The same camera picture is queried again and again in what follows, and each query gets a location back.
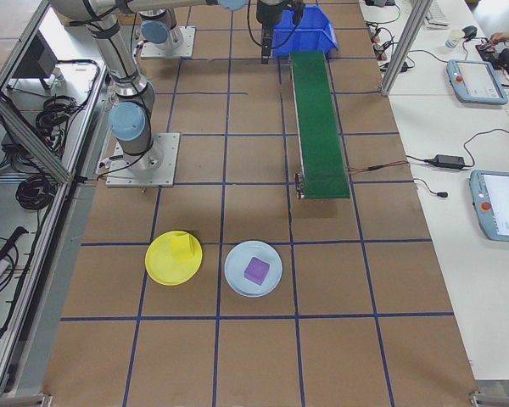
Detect V-shaped metal bar frame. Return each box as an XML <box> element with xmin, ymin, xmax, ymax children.
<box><xmin>0</xmin><ymin>0</ymin><xmax>131</xmax><ymax>398</ymax></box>

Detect green conveyor belt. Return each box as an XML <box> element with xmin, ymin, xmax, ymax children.
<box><xmin>288</xmin><ymin>49</ymin><xmax>352</xmax><ymax>203</ymax></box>

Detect black handle tool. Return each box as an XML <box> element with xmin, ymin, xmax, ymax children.
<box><xmin>0</xmin><ymin>226</ymin><xmax>30</xmax><ymax>263</ymax></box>

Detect white keyboard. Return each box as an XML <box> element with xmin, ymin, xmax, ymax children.
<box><xmin>425</xmin><ymin>0</ymin><xmax>450</xmax><ymax>27</ymax></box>

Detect yellow plastic plate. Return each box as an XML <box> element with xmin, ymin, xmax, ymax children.
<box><xmin>145</xmin><ymin>230</ymin><xmax>204</xmax><ymax>287</ymax></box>

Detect purple foam cube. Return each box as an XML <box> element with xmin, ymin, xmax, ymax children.
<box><xmin>243</xmin><ymin>255</ymin><xmax>271</xmax><ymax>286</ymax></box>

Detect blue plastic storage bin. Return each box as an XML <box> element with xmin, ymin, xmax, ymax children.
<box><xmin>272</xmin><ymin>5</ymin><xmax>339</xmax><ymax>60</ymax></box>

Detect aluminium profile post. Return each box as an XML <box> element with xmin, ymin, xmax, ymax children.
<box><xmin>378</xmin><ymin>0</ymin><xmax>434</xmax><ymax>98</ymax></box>

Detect yellow foam cube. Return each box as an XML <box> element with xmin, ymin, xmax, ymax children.
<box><xmin>169</xmin><ymin>231</ymin><xmax>197</xmax><ymax>260</ymax></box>

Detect black cable with plug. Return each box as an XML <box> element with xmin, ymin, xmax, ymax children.
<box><xmin>413</xmin><ymin>179</ymin><xmax>450</xmax><ymax>200</ymax></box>

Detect black monitor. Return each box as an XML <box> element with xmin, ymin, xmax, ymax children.
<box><xmin>11</xmin><ymin>30</ymin><xmax>59</xmax><ymax>91</ymax></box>

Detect grey blue teach pendant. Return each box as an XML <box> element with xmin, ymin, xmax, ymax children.
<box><xmin>445</xmin><ymin>59</ymin><xmax>509</xmax><ymax>107</ymax></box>
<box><xmin>468</xmin><ymin>170</ymin><xmax>509</xmax><ymax>244</ymax></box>

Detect black cable coil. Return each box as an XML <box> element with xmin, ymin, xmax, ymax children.
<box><xmin>35</xmin><ymin>95</ymin><xmax>81</xmax><ymax>137</ymax></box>
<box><xmin>15</xmin><ymin>172</ymin><xmax>55</xmax><ymax>212</ymax></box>

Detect red black conveyor wire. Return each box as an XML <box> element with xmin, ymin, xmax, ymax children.
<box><xmin>346</xmin><ymin>160</ymin><xmax>410</xmax><ymax>175</ymax></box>

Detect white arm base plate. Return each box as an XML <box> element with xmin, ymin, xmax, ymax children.
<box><xmin>105</xmin><ymin>131</ymin><xmax>182</xmax><ymax>188</ymax></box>
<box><xmin>138</xmin><ymin>25</ymin><xmax>197</xmax><ymax>59</ymax></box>

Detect aluminium corner bar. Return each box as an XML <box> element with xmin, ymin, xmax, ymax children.
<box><xmin>468</xmin><ymin>388</ymin><xmax>509</xmax><ymax>407</ymax></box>
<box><xmin>6</xmin><ymin>392</ymin><xmax>53</xmax><ymax>407</ymax></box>

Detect light blue plastic plate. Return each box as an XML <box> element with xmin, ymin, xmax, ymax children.
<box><xmin>223</xmin><ymin>240</ymin><xmax>284</xmax><ymax>298</ymax></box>

